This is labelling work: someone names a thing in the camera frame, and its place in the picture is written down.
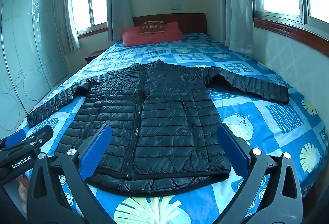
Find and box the small brown printed cushion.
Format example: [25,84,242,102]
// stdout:
[139,20,165,35]

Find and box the dark wooden nightstand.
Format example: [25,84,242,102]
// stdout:
[85,50,105,64]

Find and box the black quilted puffer jacket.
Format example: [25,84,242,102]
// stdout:
[27,60,289,197]

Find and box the wall socket plate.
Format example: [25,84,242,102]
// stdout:
[170,3,181,10]

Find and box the white curtain near wardrobe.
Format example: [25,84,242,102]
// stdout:
[64,0,80,53]

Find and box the white wardrobe with circles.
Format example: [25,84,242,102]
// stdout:
[1,0,68,138]

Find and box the blue patterned bed sheet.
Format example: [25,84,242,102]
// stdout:
[10,32,329,224]

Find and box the grey curtain right of bed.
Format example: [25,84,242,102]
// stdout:
[220,0,254,56]

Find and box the red pillow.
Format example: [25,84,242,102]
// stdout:
[122,22,185,46]

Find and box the dark wooden headboard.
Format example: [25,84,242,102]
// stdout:
[133,13,208,34]

